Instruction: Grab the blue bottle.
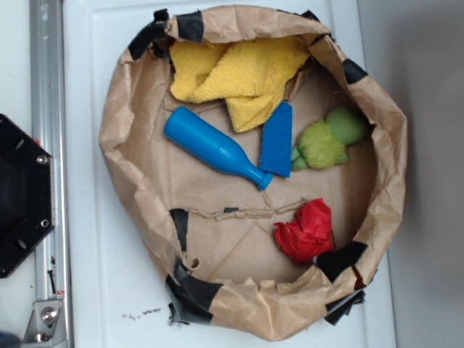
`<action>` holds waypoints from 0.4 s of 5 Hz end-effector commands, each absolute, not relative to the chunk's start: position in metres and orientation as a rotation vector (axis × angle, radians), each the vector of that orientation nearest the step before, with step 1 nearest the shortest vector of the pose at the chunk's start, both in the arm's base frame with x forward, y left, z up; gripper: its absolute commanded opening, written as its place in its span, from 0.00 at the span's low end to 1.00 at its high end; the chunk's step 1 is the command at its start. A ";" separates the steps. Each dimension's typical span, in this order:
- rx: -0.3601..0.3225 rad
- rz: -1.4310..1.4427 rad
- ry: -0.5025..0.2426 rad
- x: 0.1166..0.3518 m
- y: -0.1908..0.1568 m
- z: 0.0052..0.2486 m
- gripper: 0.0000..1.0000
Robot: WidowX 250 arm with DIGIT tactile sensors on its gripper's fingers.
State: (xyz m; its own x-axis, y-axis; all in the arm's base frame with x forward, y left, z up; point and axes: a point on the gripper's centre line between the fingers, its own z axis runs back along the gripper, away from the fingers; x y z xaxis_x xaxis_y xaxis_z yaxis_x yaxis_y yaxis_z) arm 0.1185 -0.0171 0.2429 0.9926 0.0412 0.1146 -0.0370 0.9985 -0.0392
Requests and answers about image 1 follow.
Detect blue plastic bottle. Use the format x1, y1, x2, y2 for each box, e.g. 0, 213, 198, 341
163, 107, 273, 190

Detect brown paper bag bin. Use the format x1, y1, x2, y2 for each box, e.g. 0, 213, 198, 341
99, 5, 407, 341

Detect blue sponge piece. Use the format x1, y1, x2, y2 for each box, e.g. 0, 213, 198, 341
260, 101, 293, 178

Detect green plush toy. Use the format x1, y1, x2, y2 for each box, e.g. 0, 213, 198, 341
291, 107, 371, 172

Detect red crumpled paper ball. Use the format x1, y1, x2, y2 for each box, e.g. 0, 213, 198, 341
274, 198, 334, 265

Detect yellow terry cloth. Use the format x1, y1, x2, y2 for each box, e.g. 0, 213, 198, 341
170, 36, 310, 133

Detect white plastic tray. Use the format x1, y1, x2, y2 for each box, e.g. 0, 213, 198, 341
63, 1, 397, 347

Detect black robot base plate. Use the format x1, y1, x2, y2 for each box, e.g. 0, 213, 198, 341
1, 115, 54, 279

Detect aluminium extrusion rail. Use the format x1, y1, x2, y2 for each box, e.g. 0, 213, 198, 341
30, 1, 75, 347

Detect metal corner bracket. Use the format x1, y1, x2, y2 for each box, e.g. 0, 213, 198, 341
22, 299, 67, 347

